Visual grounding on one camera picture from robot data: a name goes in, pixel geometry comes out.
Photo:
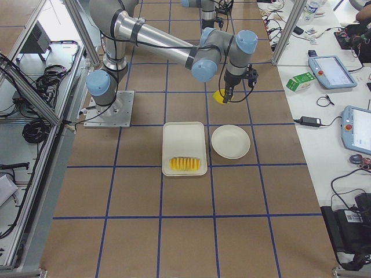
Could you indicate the yellow lemon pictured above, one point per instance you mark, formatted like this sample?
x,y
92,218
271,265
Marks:
x,y
219,96

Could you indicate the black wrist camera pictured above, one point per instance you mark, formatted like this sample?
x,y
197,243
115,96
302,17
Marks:
x,y
252,76

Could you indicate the green white carton box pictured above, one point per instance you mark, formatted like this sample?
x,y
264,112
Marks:
x,y
300,82

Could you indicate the cream round plate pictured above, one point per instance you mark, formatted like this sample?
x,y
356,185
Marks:
x,y
230,142

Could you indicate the white rectangular tray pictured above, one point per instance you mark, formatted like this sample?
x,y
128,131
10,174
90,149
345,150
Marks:
x,y
183,139

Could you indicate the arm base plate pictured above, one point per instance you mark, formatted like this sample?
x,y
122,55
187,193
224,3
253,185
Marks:
x,y
118,115

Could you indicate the teach pendant near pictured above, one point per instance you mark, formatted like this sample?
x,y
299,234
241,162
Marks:
x,y
355,129

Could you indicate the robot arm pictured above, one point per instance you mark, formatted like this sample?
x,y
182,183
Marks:
x,y
210,11
115,21

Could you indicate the sliced yellow bread loaf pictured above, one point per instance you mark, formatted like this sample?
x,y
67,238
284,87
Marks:
x,y
185,164

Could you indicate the black power adapter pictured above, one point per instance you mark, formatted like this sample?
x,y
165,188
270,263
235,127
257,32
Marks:
x,y
310,121

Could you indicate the teach pendant far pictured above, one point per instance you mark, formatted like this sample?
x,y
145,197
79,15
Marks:
x,y
331,72

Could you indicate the teach pendant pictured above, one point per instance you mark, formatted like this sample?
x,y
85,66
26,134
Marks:
x,y
355,129
331,72

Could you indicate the brown table mat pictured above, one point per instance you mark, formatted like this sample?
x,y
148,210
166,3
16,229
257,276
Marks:
x,y
258,216

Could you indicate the aluminium frame post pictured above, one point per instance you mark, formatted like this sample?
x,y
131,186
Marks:
x,y
291,22

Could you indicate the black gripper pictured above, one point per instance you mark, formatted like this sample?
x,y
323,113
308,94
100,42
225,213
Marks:
x,y
231,80

